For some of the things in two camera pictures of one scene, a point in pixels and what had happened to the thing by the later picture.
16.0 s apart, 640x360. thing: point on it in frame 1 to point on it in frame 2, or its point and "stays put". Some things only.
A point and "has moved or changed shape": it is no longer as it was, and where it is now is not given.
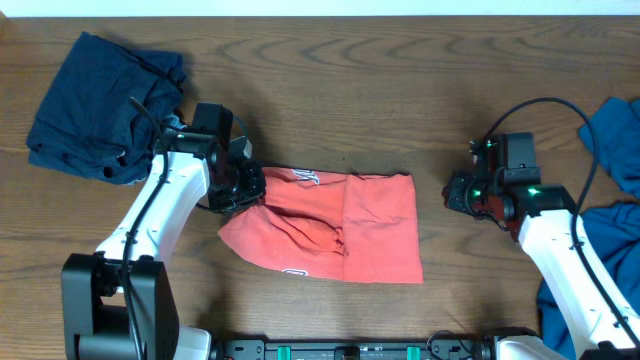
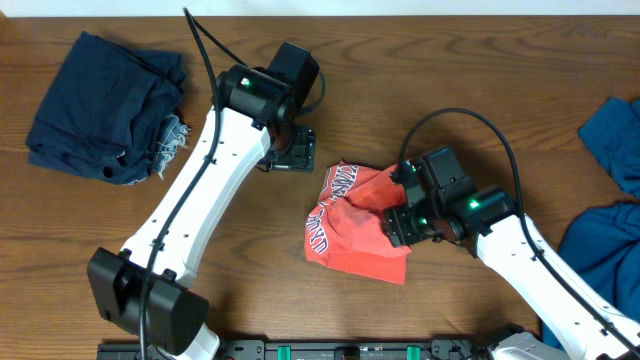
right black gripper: x=455 y=197 to x=402 y=230
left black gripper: x=255 y=191 to x=300 y=154
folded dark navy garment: x=87 y=122 stays put
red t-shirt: x=338 y=227 has moved or changed shape
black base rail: x=432 y=349 stays put
